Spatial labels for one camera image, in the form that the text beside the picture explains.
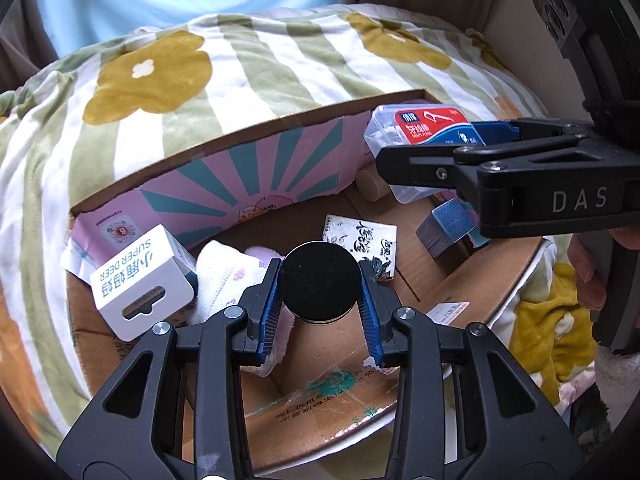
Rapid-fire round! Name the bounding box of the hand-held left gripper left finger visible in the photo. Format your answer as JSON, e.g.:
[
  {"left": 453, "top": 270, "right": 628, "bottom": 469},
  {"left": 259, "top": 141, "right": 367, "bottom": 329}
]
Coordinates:
[{"left": 56, "top": 258, "right": 283, "bottom": 480}]

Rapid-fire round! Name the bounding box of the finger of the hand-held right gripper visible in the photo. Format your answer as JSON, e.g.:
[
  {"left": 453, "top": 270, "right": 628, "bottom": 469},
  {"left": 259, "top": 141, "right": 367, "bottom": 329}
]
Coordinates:
[
  {"left": 452, "top": 118, "right": 596, "bottom": 157},
  {"left": 376, "top": 144, "right": 506, "bottom": 197}
]

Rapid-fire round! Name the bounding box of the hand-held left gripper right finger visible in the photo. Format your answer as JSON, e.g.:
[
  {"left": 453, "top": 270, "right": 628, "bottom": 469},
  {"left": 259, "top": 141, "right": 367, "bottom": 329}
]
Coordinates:
[{"left": 357, "top": 260, "right": 586, "bottom": 480}]

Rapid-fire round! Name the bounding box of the clear dental floss box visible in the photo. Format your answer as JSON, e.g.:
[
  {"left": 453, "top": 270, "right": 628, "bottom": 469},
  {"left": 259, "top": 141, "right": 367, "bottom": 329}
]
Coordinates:
[{"left": 363, "top": 105, "right": 485, "bottom": 205}]

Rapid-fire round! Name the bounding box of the pink towel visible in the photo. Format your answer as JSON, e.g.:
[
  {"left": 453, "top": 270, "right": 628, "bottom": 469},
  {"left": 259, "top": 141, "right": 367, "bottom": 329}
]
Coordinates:
[{"left": 244, "top": 244, "right": 296, "bottom": 378}]

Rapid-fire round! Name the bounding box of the white patterned cloth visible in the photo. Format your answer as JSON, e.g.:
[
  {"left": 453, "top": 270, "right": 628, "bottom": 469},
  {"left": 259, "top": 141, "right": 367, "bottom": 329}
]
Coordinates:
[{"left": 187, "top": 240, "right": 267, "bottom": 326}]

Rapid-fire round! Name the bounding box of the beige round cap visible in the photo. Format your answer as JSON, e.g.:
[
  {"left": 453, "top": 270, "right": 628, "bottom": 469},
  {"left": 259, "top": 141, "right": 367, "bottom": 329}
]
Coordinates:
[{"left": 356, "top": 167, "right": 392, "bottom": 204}]

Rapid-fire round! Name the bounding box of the black round jar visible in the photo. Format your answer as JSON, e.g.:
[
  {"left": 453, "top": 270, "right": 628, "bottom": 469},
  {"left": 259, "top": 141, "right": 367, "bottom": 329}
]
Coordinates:
[{"left": 280, "top": 241, "right": 362, "bottom": 325}]

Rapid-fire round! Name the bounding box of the small blue carton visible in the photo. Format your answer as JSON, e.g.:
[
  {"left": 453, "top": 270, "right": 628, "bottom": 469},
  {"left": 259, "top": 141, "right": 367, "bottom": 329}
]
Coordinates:
[{"left": 416, "top": 199, "right": 477, "bottom": 261}]

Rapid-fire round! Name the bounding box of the black and white sachet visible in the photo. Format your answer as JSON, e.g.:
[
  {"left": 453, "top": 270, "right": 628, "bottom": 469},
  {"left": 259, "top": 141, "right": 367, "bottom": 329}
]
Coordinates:
[{"left": 320, "top": 214, "right": 398, "bottom": 282}]

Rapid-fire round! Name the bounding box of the printed cardboard box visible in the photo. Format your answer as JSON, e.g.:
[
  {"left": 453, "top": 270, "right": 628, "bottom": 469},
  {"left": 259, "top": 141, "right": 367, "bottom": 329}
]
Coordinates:
[{"left": 60, "top": 89, "right": 547, "bottom": 476}]

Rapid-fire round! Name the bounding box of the white and blue carton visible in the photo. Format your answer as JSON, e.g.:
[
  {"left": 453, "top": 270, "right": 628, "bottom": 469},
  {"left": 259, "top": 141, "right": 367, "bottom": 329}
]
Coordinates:
[{"left": 90, "top": 225, "right": 198, "bottom": 342}]

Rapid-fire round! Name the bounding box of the person's right hand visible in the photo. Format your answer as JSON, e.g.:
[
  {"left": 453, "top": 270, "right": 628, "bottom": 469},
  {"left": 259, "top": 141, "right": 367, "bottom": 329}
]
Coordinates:
[{"left": 567, "top": 224, "right": 640, "bottom": 312}]

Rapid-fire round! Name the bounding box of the floral striped blanket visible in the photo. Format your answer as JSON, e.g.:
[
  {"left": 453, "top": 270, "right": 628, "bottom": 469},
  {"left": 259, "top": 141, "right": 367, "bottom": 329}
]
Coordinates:
[{"left": 0, "top": 2, "right": 603, "bottom": 461}]

